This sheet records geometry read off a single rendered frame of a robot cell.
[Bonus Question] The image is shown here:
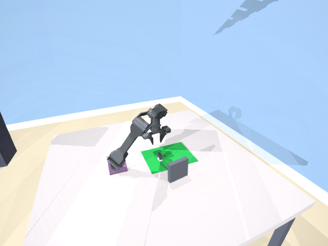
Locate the green circuit board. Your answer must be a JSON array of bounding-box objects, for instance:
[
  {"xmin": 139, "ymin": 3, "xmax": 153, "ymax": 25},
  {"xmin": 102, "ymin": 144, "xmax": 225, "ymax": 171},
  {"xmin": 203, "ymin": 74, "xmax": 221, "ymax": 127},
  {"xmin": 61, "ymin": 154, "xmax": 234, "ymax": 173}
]
[{"xmin": 141, "ymin": 142, "xmax": 198, "ymax": 174}]

